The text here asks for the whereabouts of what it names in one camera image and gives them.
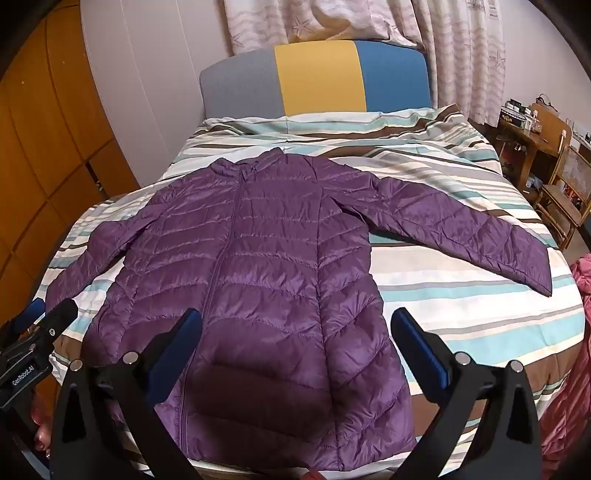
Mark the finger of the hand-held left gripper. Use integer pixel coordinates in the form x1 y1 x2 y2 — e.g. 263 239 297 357
13 299 46 333
34 298 78 344

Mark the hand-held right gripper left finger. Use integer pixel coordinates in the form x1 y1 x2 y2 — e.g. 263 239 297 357
51 308 204 480

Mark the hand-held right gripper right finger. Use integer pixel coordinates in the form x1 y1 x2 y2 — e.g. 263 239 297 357
390 307 541 480

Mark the purple puffer jacket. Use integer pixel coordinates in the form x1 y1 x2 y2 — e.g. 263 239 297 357
45 154 554 472

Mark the person's left hand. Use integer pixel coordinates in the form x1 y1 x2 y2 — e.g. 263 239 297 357
30 412 52 459

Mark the striped bed duvet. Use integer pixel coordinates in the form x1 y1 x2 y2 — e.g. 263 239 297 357
34 104 587 480

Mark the pink cloth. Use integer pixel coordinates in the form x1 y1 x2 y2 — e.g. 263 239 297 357
538 254 591 467

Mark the wooden wardrobe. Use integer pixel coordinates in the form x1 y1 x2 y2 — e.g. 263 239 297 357
0 0 141 333

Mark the wooden chair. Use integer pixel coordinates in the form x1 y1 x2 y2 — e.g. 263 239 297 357
531 104 591 250

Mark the wooden desk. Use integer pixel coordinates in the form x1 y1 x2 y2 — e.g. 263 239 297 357
496 104 591 204

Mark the grey yellow blue headboard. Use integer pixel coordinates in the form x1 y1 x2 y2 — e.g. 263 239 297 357
199 39 432 123

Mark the patterned white curtain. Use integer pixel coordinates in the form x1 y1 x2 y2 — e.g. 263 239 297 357
222 0 506 125

